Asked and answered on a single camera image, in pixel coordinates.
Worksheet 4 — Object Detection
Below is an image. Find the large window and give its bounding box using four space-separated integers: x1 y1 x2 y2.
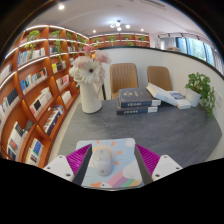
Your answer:
175 36 216 67

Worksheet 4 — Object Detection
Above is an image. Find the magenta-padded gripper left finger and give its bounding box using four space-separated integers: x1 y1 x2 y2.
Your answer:
43 143 94 187

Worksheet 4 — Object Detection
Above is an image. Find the blue and white book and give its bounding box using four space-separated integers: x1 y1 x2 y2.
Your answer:
168 90 193 110

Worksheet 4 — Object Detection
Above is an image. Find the white computer mouse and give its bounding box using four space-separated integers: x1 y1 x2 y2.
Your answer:
91 148 115 177

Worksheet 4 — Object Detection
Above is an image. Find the pastel printed mouse pad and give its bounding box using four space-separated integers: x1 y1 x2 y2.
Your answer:
73 137 145 190

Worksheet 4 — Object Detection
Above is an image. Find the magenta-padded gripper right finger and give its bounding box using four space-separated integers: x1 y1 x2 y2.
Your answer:
134 143 184 185

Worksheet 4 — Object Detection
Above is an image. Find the ceiling lamp with round bulbs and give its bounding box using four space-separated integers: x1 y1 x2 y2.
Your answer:
109 19 132 33

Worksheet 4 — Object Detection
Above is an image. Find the green plant in white pot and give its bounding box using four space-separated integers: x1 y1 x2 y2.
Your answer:
184 72 217 117

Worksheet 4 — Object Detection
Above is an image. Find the orange wooden bookshelf unit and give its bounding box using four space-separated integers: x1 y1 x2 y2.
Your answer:
0 24 150 169

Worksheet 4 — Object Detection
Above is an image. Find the dark blue hardcover book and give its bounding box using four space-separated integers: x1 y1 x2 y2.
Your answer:
116 96 160 116
117 87 162 109

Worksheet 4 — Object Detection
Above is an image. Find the white vase with pink flowers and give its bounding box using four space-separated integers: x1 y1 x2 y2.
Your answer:
68 45 113 115

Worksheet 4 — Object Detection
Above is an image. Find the tan upholstered chair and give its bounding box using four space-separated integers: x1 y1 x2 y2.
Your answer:
146 65 173 92
109 62 139 100

